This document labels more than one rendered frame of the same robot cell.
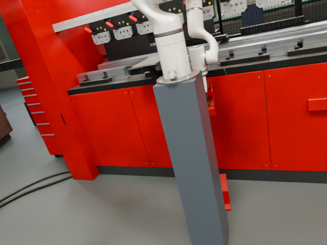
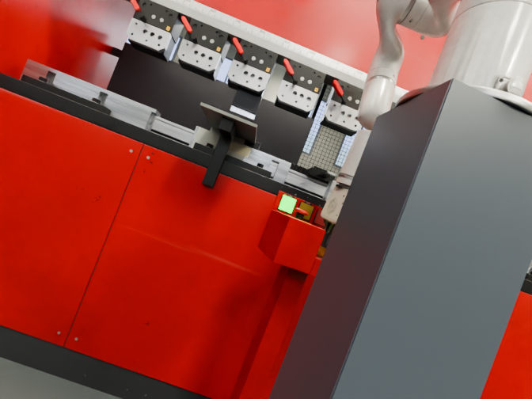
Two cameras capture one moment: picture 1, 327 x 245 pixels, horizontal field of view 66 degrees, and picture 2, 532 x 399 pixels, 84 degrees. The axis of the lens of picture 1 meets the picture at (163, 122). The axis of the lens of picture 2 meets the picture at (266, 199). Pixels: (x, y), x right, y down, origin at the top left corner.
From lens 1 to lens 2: 99 cm
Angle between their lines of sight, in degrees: 37
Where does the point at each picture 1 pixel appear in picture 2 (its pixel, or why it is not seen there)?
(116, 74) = (127, 112)
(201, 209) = not seen: outside the picture
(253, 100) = not seen: hidden behind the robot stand
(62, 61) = (17, 9)
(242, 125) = not seen: hidden behind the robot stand
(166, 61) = (508, 46)
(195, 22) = (386, 99)
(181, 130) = (450, 275)
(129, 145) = (47, 268)
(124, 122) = (77, 209)
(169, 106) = (464, 169)
